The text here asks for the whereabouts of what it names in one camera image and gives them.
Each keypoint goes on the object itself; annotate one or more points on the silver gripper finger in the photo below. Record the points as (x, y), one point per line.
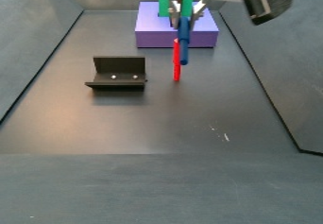
(173, 10)
(198, 7)

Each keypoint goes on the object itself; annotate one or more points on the blue hexagonal peg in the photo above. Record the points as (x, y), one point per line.
(182, 38)

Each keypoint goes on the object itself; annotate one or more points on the green U-shaped block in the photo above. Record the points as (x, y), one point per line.
(185, 10)

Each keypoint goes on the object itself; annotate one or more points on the purple base block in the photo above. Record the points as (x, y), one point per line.
(153, 32)

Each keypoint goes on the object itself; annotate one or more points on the red hexagonal peg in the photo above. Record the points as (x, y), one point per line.
(176, 61)

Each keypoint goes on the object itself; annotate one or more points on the black angle bracket fixture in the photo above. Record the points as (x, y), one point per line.
(118, 73)

